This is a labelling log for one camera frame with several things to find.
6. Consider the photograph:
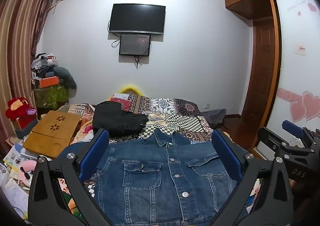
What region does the red plush toy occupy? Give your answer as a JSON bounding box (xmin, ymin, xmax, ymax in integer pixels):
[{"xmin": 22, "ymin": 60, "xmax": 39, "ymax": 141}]
[{"xmin": 5, "ymin": 97, "xmax": 37, "ymax": 129}]

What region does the brown wooden door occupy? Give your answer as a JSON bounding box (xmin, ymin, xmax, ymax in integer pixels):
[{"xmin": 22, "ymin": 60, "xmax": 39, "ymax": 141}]
[{"xmin": 240, "ymin": 16, "xmax": 276, "ymax": 117}]

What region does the yellow plastic object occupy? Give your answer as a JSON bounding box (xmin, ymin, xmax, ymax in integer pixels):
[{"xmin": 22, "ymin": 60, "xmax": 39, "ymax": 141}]
[{"xmin": 118, "ymin": 85, "xmax": 143, "ymax": 95}]

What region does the wooden lap desk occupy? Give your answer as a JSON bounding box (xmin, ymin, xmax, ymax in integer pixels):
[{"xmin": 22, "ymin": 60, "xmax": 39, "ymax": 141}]
[{"xmin": 22, "ymin": 110, "xmax": 82, "ymax": 159}]

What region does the orange box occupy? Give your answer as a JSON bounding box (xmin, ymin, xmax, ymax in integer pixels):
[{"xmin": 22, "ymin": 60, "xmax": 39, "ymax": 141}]
[{"xmin": 39, "ymin": 76, "xmax": 60, "ymax": 89}]

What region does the black garment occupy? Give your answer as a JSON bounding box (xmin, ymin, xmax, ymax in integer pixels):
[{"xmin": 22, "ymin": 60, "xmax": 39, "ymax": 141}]
[{"xmin": 92, "ymin": 101, "xmax": 149, "ymax": 138}]

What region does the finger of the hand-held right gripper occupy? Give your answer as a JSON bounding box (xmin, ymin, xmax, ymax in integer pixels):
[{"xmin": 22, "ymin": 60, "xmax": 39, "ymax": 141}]
[
  {"xmin": 257, "ymin": 127, "xmax": 315, "ymax": 159},
  {"xmin": 282, "ymin": 120, "xmax": 312, "ymax": 140}
]

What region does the pile of papers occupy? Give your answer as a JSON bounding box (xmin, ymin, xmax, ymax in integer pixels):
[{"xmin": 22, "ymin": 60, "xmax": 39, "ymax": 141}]
[{"xmin": 0, "ymin": 141, "xmax": 38, "ymax": 218}]

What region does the pile of household clutter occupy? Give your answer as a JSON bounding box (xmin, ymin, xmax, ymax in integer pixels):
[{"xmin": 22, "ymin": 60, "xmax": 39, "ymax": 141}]
[{"xmin": 31, "ymin": 53, "xmax": 60, "ymax": 84}]

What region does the large black wall television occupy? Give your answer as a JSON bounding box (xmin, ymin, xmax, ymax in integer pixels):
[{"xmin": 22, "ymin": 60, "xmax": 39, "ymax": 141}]
[{"xmin": 108, "ymin": 3, "xmax": 166, "ymax": 35}]

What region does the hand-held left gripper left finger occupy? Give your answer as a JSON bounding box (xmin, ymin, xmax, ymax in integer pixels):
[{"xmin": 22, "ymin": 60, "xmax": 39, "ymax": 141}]
[{"xmin": 27, "ymin": 129, "xmax": 115, "ymax": 226}]

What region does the blue denim jacket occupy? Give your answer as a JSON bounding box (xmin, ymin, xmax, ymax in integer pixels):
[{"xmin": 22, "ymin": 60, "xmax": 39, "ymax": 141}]
[{"xmin": 94, "ymin": 128, "xmax": 250, "ymax": 226}]

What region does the white heart-print wardrobe door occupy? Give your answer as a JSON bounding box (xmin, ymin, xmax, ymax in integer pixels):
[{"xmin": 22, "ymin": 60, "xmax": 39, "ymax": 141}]
[{"xmin": 265, "ymin": 0, "xmax": 320, "ymax": 142}]

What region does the grey-green garment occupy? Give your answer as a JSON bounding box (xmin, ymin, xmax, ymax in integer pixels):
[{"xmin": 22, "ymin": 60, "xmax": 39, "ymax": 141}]
[{"xmin": 54, "ymin": 66, "xmax": 77, "ymax": 91}]

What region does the black monitor cable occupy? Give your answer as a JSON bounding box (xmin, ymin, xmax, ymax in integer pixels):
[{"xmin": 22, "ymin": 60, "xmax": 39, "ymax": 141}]
[{"xmin": 135, "ymin": 55, "xmax": 145, "ymax": 70}]

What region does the pink soft toy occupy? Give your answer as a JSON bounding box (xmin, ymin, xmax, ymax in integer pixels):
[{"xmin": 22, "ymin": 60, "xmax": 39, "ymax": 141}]
[{"xmin": 21, "ymin": 161, "xmax": 38, "ymax": 174}]

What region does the small black wall monitor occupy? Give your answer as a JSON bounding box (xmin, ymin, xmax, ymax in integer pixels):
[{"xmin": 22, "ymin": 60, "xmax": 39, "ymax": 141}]
[{"xmin": 119, "ymin": 33, "xmax": 152, "ymax": 57}]

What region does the patchwork printed blanket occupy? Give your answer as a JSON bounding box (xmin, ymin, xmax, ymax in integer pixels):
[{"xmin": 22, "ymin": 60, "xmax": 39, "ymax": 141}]
[{"xmin": 57, "ymin": 93, "xmax": 260, "ymax": 218}]

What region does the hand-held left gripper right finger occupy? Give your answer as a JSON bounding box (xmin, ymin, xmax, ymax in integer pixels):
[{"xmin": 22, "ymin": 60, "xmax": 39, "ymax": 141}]
[{"xmin": 212, "ymin": 129, "xmax": 295, "ymax": 226}]

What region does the brown striped curtain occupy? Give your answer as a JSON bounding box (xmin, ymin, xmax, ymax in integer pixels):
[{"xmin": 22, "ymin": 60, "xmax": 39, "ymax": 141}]
[{"xmin": 0, "ymin": 0, "xmax": 60, "ymax": 143}]

